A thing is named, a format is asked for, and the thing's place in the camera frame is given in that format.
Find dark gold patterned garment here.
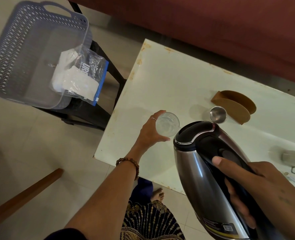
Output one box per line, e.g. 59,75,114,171
120,200,186,240

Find brown wooden bar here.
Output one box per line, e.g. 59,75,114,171
0,168,64,233

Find clear drinking glass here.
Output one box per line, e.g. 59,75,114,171
155,112,181,137

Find grey perforated plastic basket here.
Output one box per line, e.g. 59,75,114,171
0,0,93,110

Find red sofa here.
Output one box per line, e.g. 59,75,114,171
64,0,295,87

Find steel mug with handle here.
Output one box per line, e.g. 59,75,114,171
281,151,295,175

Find brown bead bracelet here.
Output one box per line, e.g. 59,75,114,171
116,157,140,181

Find black stool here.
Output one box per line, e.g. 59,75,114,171
35,1,127,131

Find person's foot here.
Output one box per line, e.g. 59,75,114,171
150,188,165,203

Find small steel cup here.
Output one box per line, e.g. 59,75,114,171
209,106,227,124

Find dark sleeve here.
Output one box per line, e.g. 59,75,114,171
44,228,88,240

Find clear zip bag blue edge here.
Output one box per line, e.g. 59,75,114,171
49,44,109,107

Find steel and black electric kettle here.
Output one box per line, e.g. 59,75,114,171
173,120,286,240

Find brown napkin holder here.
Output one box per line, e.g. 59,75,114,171
211,90,257,125

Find person's left hand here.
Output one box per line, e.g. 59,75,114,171
130,110,171,159

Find person's left forearm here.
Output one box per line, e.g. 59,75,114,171
64,157,141,240

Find person's right hand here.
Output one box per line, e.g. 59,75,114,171
212,156,295,240

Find dark blue trouser leg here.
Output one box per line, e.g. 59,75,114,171
129,177,154,206

